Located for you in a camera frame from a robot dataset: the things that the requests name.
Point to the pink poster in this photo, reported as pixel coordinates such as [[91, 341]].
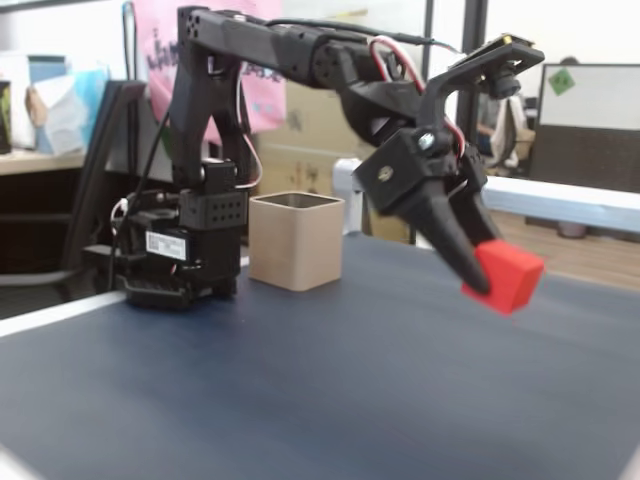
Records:
[[160, 30]]

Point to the gold metal square container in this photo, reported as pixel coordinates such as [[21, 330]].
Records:
[[295, 245]]

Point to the red cube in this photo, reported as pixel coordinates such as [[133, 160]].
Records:
[[515, 280]]

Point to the dark blue-grey table mat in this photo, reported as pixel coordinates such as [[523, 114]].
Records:
[[300, 390]]

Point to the black monitor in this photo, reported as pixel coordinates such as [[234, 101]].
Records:
[[125, 130]]

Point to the dark window frame post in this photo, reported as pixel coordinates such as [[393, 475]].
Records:
[[475, 30], [428, 20]]

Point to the white hanging cloth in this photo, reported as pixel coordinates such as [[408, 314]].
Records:
[[512, 130]]

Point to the light blue table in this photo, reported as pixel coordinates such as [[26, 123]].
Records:
[[550, 200]]

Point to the office partition panel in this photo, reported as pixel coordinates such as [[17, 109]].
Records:
[[590, 150]]

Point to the wooden desk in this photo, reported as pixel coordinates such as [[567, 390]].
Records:
[[30, 162]]

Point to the cardboard box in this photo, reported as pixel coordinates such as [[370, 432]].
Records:
[[310, 115], [300, 170]]

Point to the green paper note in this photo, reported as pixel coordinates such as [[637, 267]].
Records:
[[560, 81]]

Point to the camera board on black bracket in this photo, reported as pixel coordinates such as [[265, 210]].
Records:
[[502, 82]]

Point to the white and blue box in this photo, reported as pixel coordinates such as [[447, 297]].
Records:
[[65, 110]]

